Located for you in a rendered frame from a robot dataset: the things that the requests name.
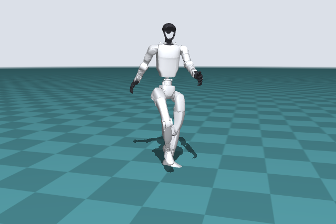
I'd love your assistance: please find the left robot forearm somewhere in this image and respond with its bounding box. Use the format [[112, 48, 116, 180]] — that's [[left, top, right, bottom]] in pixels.
[[187, 64, 197, 78]]

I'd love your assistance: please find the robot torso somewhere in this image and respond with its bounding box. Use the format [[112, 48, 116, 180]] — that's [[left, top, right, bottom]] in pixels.
[[156, 42, 181, 99]]

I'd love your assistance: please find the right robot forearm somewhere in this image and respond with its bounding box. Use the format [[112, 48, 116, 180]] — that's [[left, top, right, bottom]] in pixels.
[[134, 64, 145, 83]]

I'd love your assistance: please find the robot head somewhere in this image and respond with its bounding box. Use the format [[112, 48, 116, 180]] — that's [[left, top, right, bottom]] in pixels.
[[162, 23, 176, 45]]

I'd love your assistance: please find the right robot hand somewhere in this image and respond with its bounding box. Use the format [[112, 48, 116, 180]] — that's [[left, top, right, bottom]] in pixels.
[[130, 80, 139, 94]]

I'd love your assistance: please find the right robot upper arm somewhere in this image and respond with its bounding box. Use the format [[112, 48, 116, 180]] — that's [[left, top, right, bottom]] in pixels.
[[140, 45, 158, 71]]

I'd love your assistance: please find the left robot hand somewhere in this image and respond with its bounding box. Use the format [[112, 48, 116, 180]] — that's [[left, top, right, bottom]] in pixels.
[[194, 71, 203, 86]]

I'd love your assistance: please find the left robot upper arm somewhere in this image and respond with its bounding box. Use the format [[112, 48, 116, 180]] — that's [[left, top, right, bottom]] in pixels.
[[179, 45, 193, 69]]

